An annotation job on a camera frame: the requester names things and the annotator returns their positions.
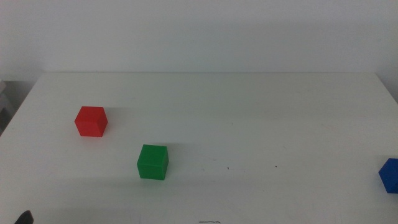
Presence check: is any blue cube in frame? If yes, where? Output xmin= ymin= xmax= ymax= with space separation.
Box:
xmin=378 ymin=157 xmax=398 ymax=194

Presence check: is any red cube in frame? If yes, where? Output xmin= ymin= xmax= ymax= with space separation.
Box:
xmin=74 ymin=106 xmax=109 ymax=138

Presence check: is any green cube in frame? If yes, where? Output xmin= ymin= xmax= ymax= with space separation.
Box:
xmin=136 ymin=144 xmax=170 ymax=181

